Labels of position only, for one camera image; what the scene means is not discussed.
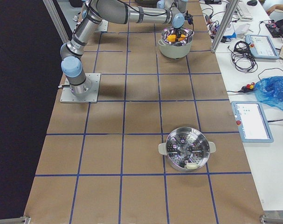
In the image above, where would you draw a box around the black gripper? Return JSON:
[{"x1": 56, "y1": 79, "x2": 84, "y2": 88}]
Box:
[{"x1": 174, "y1": 28, "x2": 181, "y2": 39}]

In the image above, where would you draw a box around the yellow corn cob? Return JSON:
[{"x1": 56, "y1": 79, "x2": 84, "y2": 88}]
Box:
[{"x1": 166, "y1": 34, "x2": 187, "y2": 42}]

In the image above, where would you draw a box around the white electric cooking pot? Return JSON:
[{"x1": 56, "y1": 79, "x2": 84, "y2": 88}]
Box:
[{"x1": 158, "y1": 26, "x2": 194, "y2": 59}]

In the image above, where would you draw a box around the stainless steel steamer pot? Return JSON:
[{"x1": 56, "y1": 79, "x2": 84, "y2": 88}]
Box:
[{"x1": 158, "y1": 127, "x2": 216, "y2": 172}]

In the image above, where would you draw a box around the white keyboard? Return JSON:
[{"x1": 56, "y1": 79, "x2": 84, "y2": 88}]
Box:
[{"x1": 236, "y1": 0, "x2": 253, "y2": 21}]

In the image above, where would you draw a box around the far teach pendant tablet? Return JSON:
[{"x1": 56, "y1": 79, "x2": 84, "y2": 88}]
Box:
[{"x1": 245, "y1": 35, "x2": 279, "y2": 60}]

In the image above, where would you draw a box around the teach pendant tablet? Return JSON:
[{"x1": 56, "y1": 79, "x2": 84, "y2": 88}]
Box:
[
  {"x1": 245, "y1": 35, "x2": 279, "y2": 60},
  {"x1": 231, "y1": 101, "x2": 274, "y2": 143}
]

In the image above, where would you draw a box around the red emergency stop button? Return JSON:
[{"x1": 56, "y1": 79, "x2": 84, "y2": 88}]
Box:
[{"x1": 239, "y1": 82, "x2": 255, "y2": 93}]

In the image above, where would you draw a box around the blue plastic bag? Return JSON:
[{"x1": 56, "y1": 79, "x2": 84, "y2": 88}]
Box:
[{"x1": 254, "y1": 76, "x2": 283, "y2": 111}]

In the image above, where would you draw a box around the near teach pendant tablet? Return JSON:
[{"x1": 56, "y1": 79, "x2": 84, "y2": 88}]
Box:
[{"x1": 231, "y1": 101, "x2": 274, "y2": 143}]

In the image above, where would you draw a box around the aluminium frame post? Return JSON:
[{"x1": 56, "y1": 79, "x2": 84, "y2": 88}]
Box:
[
  {"x1": 211, "y1": 0, "x2": 239, "y2": 53},
  {"x1": 43, "y1": 0, "x2": 69, "y2": 43}
]

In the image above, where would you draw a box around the coiled black cable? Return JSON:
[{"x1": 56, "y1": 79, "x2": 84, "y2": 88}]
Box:
[{"x1": 227, "y1": 41, "x2": 257, "y2": 72}]

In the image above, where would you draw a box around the robot arm base plate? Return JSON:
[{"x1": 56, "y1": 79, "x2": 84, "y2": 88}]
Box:
[{"x1": 60, "y1": 73, "x2": 101, "y2": 103}]

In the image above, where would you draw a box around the left aluminium frame post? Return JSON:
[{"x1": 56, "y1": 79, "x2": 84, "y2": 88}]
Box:
[{"x1": 43, "y1": 0, "x2": 69, "y2": 43}]

